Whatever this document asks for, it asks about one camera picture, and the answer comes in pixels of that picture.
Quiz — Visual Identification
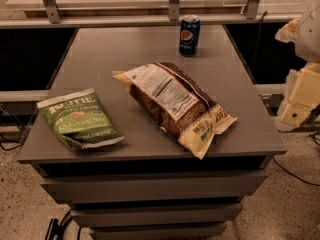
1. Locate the black cable bundle bottom left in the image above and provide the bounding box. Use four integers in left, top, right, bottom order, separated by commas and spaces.
44, 209, 83, 240

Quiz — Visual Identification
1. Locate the green jalapeno chip bag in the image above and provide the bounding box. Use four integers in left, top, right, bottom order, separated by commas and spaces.
37, 88, 124, 151

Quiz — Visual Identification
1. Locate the blue Pepsi can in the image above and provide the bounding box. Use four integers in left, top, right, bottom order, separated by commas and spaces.
179, 15, 201, 56

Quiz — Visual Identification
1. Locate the grey drawer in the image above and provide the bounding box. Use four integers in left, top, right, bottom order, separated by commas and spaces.
71, 203, 242, 228
41, 170, 266, 204
90, 222, 226, 240

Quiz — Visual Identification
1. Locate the grey drawer cabinet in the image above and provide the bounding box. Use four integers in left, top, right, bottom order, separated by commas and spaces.
17, 24, 288, 240

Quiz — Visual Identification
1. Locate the middle grey drawer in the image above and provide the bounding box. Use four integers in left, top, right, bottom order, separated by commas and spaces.
71, 203, 242, 228

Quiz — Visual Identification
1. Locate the glass metal railing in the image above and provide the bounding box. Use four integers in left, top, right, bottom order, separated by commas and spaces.
0, 0, 302, 29

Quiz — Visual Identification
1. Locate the black hanging cable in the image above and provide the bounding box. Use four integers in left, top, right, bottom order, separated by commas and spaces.
250, 10, 269, 72

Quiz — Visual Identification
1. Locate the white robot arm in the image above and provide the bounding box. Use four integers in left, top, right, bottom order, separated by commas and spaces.
275, 0, 320, 132

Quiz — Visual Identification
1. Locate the bottom grey drawer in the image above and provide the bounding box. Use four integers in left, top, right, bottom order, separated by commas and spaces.
90, 222, 226, 240

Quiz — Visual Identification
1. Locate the brown chip bag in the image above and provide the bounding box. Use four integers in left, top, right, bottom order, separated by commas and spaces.
112, 62, 236, 159

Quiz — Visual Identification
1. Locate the black floor cable right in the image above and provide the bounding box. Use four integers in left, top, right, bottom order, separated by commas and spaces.
272, 155, 320, 187

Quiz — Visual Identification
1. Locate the top grey drawer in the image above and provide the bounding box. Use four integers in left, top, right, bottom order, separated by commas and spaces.
41, 170, 266, 204

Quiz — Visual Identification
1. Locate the black cable at left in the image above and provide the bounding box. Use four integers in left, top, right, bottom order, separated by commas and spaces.
0, 103, 38, 152

